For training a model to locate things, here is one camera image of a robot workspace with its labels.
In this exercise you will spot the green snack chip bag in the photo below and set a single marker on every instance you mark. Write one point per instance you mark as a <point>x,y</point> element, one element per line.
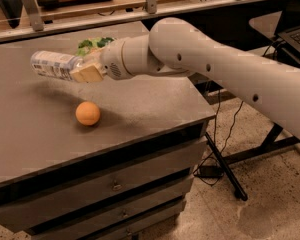
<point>87,46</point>

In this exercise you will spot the grey drawer cabinet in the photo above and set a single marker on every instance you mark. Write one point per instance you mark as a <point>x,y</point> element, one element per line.
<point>61,180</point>

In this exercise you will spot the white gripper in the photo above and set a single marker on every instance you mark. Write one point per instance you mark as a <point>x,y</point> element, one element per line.
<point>111,61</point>

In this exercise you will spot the grey side table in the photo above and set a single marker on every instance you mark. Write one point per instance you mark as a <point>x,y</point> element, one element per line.
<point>266,44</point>

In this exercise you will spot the metal railing shelf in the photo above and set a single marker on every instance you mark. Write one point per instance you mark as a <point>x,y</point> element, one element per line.
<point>36,20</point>

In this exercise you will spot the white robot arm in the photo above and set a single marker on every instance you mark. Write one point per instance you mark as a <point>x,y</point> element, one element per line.
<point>174,47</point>

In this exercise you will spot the orange fruit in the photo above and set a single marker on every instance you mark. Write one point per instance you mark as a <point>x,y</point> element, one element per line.
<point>87,113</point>

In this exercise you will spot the black laptop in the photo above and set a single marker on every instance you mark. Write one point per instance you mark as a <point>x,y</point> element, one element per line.
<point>295,29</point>

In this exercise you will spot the clear plastic water bottle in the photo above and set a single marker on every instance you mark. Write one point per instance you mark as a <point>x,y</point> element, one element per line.
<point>55,65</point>

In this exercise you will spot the black power adapter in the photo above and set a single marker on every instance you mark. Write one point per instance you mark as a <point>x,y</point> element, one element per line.
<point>210,172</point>

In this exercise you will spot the black table leg frame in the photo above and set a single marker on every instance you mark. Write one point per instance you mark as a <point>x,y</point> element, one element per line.
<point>269,144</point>

